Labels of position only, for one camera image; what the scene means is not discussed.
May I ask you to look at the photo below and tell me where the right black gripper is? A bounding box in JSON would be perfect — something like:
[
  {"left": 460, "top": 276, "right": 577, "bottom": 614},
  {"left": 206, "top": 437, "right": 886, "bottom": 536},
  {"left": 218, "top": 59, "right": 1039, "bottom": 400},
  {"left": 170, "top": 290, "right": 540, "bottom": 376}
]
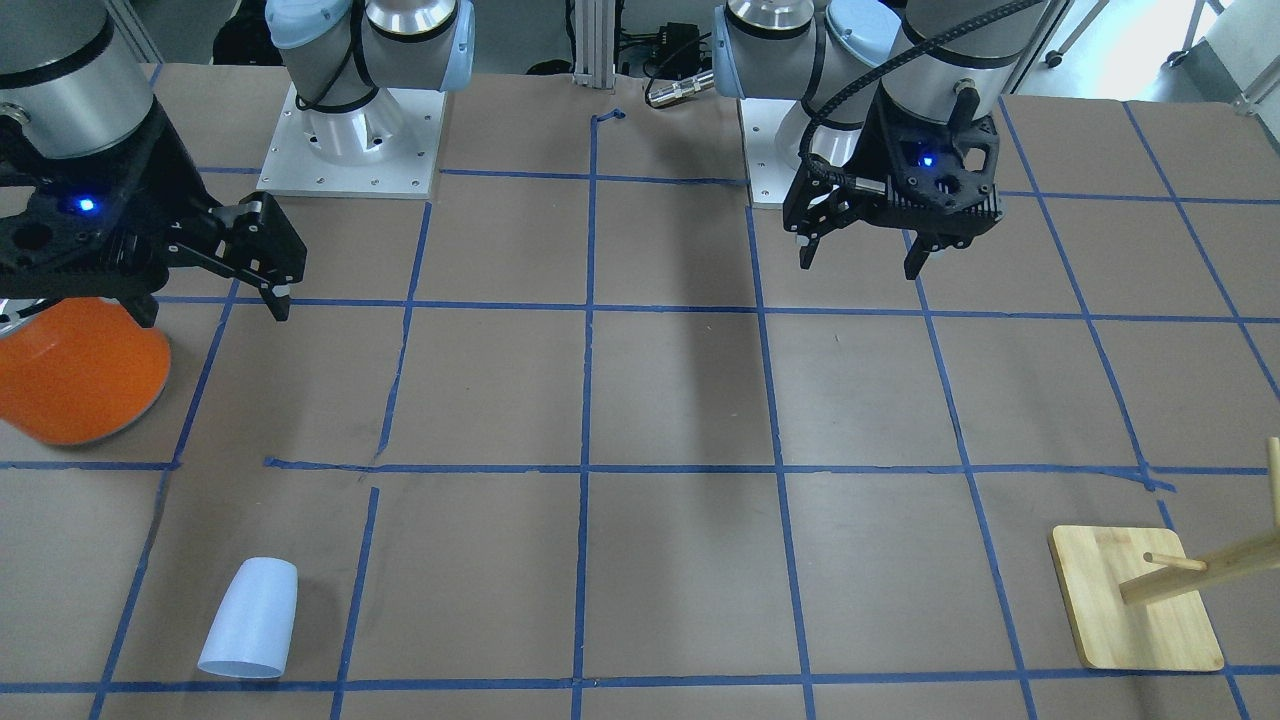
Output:
[{"left": 1, "top": 102, "right": 307, "bottom": 328}]

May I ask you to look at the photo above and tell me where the wooden mug tree stand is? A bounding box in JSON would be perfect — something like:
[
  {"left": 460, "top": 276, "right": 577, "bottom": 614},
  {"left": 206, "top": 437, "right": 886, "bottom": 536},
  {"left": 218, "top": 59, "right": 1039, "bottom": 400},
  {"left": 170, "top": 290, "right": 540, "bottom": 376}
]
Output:
[{"left": 1041, "top": 436, "right": 1277, "bottom": 674}]

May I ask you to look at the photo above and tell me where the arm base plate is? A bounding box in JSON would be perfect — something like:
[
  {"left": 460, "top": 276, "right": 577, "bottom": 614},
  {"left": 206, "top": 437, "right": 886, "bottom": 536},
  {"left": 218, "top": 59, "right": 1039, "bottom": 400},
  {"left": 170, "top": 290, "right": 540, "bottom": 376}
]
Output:
[
  {"left": 739, "top": 97, "right": 810, "bottom": 210},
  {"left": 256, "top": 88, "right": 451, "bottom": 200}
]

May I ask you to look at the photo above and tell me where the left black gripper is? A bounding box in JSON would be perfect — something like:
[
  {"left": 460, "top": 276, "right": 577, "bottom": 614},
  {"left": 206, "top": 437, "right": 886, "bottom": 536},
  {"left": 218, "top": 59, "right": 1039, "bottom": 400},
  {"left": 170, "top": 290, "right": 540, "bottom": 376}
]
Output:
[{"left": 783, "top": 95, "right": 1004, "bottom": 281}]

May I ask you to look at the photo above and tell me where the aluminium frame post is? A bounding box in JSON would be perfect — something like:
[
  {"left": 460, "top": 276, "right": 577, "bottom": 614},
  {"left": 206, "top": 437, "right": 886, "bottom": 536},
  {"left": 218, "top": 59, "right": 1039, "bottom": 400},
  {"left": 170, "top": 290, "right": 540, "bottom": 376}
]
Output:
[{"left": 564, "top": 1, "right": 622, "bottom": 94}]

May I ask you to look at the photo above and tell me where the light blue plastic cup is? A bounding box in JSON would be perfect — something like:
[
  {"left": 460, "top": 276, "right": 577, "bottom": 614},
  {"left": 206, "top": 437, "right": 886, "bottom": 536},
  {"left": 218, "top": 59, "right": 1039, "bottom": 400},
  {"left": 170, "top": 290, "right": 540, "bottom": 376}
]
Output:
[{"left": 196, "top": 557, "right": 300, "bottom": 680}]

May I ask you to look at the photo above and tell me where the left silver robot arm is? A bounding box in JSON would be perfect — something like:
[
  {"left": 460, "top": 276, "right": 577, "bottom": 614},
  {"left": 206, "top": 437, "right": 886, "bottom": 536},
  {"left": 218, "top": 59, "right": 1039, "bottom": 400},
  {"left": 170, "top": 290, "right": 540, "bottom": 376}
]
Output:
[{"left": 710, "top": 1, "right": 1044, "bottom": 281}]

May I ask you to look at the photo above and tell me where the orange cylindrical container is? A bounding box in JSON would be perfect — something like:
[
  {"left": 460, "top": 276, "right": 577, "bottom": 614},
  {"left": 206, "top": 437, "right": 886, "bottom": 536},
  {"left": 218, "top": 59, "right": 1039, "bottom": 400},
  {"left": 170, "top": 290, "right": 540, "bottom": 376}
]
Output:
[{"left": 1, "top": 299, "right": 172, "bottom": 446}]

